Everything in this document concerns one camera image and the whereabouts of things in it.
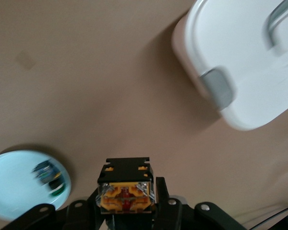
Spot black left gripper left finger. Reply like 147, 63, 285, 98
0, 187, 104, 230

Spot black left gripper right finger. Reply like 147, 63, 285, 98
156, 176, 246, 230

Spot white lunch box grey clips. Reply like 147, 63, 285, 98
171, 0, 288, 131

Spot light blue round plate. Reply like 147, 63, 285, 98
0, 149, 72, 221

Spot green and blue switch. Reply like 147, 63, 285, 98
32, 160, 64, 197

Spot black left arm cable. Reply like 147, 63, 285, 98
230, 202, 288, 230

